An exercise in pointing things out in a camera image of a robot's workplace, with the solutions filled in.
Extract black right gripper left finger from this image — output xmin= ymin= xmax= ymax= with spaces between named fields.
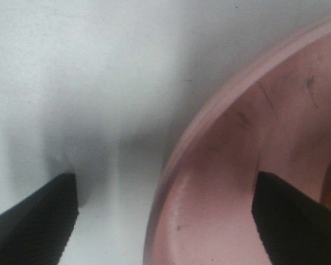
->
xmin=0 ymin=173 xmax=79 ymax=264

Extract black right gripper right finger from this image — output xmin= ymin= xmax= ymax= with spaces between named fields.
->
xmin=252 ymin=171 xmax=331 ymax=264

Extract pink round plate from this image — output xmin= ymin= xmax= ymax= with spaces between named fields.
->
xmin=143 ymin=17 xmax=331 ymax=264

